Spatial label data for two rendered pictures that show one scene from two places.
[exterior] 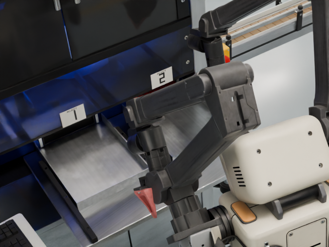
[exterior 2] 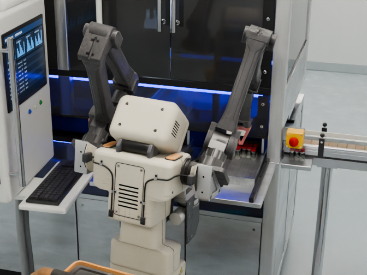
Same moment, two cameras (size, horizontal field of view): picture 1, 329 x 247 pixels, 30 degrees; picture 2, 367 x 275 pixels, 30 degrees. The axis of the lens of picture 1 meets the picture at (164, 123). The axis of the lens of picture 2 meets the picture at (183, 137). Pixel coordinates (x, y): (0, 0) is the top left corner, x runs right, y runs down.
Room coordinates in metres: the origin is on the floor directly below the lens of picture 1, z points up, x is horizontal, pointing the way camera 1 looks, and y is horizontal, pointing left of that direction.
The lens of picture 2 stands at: (-0.43, -1.71, 2.08)
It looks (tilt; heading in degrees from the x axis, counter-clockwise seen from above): 22 degrees down; 43
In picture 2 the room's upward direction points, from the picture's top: 1 degrees clockwise
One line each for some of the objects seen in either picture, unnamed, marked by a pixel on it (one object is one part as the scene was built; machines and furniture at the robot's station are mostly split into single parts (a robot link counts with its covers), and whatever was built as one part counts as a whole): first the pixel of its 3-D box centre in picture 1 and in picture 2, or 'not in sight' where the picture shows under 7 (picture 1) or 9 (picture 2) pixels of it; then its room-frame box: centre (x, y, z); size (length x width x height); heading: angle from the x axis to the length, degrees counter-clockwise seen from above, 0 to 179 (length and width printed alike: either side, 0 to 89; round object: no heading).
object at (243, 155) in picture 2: not in sight; (236, 151); (1.75, 0.00, 0.90); 0.18 x 0.02 x 0.05; 118
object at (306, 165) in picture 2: not in sight; (297, 161); (1.92, -0.21, 0.87); 0.14 x 0.13 x 0.02; 28
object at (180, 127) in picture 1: (178, 118); (231, 162); (1.65, -0.05, 0.90); 0.34 x 0.26 x 0.04; 28
